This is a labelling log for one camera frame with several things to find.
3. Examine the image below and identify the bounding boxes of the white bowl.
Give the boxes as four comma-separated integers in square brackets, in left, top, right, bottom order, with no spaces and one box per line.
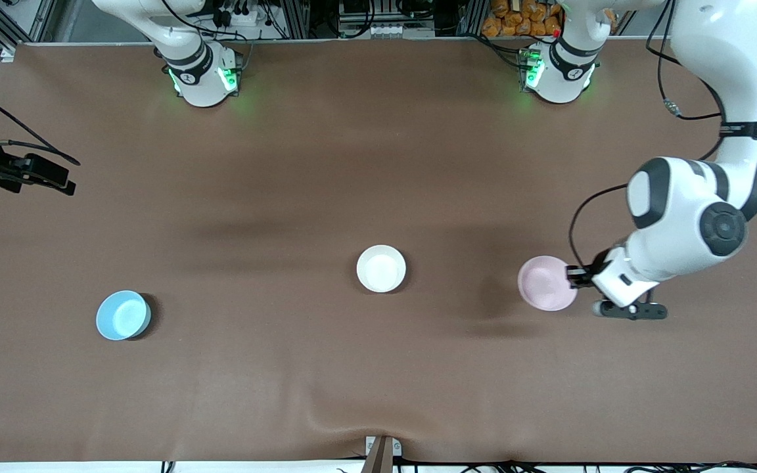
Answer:
[356,244,407,293]

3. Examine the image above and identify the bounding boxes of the pink bowl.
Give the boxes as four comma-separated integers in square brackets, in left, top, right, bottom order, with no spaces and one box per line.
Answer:
[517,256,578,312]

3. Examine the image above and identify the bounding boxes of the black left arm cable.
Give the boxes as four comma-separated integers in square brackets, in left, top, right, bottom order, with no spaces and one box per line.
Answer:
[568,0,757,270]

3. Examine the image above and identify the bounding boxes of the blue bowl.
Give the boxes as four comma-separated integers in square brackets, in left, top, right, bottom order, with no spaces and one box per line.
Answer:
[95,290,152,342]

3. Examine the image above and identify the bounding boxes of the white power strip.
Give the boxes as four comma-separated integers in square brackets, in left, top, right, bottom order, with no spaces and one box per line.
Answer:
[216,0,262,28]

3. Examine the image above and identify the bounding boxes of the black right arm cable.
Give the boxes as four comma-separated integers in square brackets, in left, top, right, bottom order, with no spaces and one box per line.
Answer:
[0,79,81,166]

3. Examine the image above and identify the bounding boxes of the metal table clamp bracket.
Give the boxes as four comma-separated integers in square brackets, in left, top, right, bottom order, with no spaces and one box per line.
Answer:
[365,435,403,473]

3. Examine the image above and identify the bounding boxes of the brown table mat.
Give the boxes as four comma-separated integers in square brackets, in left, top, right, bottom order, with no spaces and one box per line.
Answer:
[0,38,757,464]

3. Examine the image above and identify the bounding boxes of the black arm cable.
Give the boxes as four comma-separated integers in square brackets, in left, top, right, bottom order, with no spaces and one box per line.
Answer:
[568,0,757,270]
[0,79,81,166]

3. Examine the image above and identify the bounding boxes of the orange snack bag pile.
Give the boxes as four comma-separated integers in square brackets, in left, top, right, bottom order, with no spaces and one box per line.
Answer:
[481,0,564,38]

